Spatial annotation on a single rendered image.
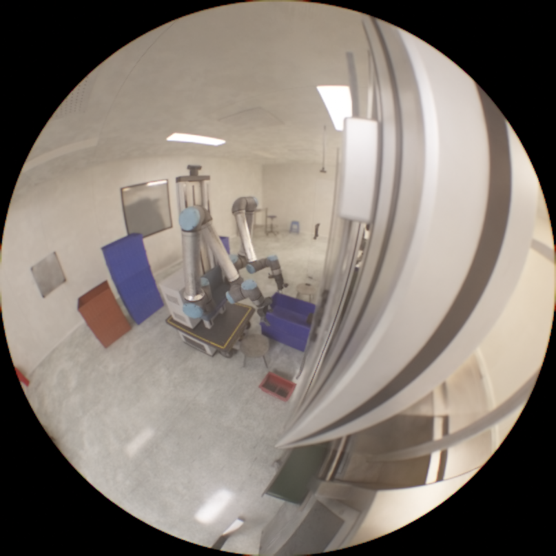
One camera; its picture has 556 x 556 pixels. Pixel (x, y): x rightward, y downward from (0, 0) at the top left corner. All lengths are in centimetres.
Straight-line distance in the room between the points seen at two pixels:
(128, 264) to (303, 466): 262
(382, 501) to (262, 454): 122
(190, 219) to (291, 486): 136
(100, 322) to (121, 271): 82
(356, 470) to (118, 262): 280
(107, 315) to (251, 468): 243
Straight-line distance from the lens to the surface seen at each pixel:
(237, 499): 174
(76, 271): 387
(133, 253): 255
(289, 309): 212
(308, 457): 92
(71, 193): 384
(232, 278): 115
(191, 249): 96
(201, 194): 150
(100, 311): 269
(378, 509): 59
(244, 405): 171
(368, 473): 92
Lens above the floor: 163
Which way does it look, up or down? 31 degrees down
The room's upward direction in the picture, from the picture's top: 2 degrees clockwise
